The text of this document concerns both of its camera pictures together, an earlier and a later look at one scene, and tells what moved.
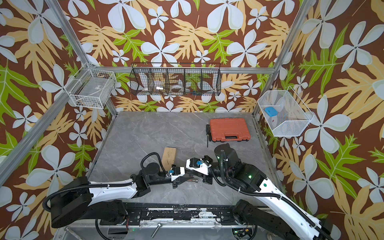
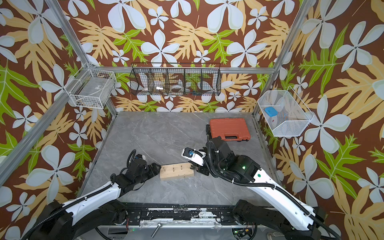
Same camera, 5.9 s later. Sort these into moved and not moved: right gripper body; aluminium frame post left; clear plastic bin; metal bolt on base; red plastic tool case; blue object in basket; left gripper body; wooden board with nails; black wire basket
Moved: right gripper body; left gripper body; wooden board with nails
Not moved: clear plastic bin; metal bolt on base; red plastic tool case; black wire basket; blue object in basket; aluminium frame post left
